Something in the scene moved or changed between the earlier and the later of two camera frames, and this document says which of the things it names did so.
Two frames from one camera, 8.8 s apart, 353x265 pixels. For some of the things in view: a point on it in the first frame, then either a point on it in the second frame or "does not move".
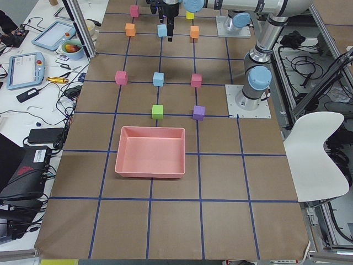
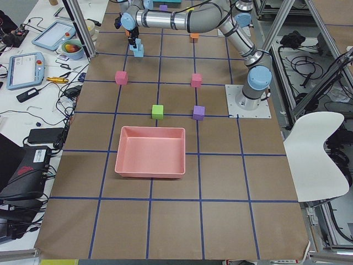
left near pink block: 196,80 does not move
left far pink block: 121,77 does not move
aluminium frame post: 81,28 does not move
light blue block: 162,30 -> 139,52
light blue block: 158,79 -> 138,41
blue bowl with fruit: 73,49 does not move
